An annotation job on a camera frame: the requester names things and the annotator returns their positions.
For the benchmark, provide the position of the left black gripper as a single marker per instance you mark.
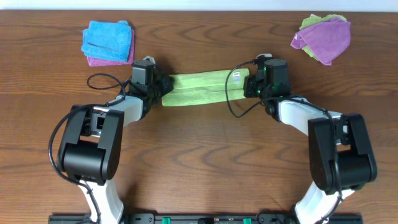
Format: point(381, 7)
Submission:
point(167, 84)

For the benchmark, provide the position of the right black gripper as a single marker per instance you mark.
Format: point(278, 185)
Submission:
point(249, 81)

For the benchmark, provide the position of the green microfiber cloth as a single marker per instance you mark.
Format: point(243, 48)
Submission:
point(206, 88)

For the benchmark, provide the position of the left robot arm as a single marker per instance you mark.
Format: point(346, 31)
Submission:
point(90, 148)

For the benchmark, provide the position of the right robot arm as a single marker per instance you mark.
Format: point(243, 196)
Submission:
point(339, 148)

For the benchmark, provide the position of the folded blue cloth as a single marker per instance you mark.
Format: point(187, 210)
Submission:
point(107, 40)

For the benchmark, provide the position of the folded magenta cloth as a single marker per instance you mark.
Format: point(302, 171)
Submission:
point(97, 62)

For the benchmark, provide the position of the crumpled purple cloth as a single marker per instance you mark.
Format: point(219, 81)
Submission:
point(326, 39)

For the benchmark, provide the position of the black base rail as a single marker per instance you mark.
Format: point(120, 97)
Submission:
point(149, 218)

